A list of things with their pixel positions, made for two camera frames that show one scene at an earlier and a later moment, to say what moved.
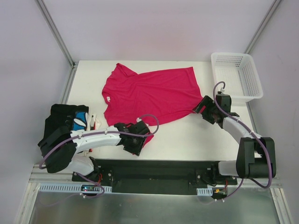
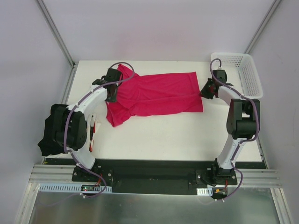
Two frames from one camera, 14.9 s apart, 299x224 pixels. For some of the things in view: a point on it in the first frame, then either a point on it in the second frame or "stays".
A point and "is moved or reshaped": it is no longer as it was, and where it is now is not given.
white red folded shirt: [93, 124] stays
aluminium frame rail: [39, 175] stays
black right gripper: [204, 108] → [206, 90]
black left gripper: [139, 139] → [112, 94]
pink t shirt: [153, 97] is moved or reshaped
